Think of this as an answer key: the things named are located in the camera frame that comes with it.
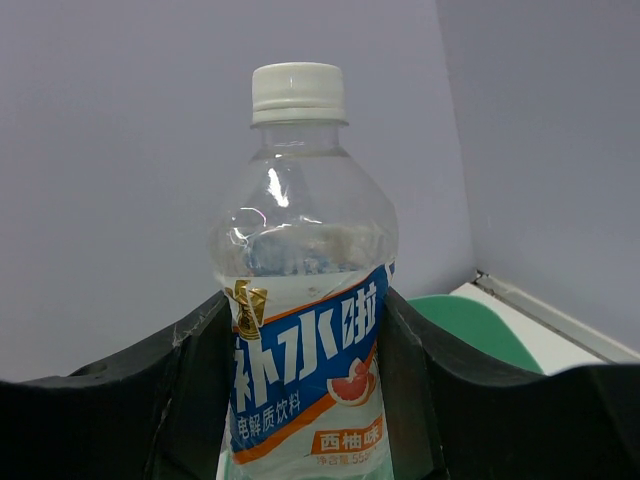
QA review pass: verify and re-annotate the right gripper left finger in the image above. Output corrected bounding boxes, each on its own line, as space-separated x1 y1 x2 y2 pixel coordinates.
1 293 232 479

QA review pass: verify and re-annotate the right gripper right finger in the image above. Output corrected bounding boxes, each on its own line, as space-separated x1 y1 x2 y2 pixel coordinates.
380 291 639 479

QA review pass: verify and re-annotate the white blue label bottle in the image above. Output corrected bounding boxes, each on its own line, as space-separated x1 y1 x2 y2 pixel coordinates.
210 62 399 479

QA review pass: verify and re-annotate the green plastic bin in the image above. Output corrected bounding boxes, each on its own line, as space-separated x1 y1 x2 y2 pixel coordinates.
408 295 543 374

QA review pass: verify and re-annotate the aluminium table frame rail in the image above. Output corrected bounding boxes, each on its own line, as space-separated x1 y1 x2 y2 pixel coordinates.
474 271 639 374

